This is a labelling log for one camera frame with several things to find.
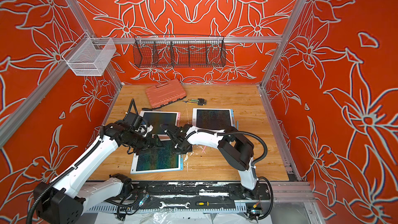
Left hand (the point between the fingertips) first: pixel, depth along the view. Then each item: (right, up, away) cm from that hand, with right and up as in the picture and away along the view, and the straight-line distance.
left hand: (158, 146), depth 74 cm
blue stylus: (+45, +7, +23) cm, 51 cm away
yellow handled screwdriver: (+22, -25, -4) cm, 34 cm away
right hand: (+7, -6, +10) cm, 13 cm away
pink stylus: (+23, -5, +13) cm, 27 cm away
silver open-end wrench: (+4, -26, -4) cm, 26 cm away
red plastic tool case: (-4, +27, +33) cm, 43 cm away
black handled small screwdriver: (-14, +16, +30) cm, 37 cm away
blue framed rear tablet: (+30, +10, +28) cm, 42 cm away
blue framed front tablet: (0, -9, +10) cm, 13 cm away
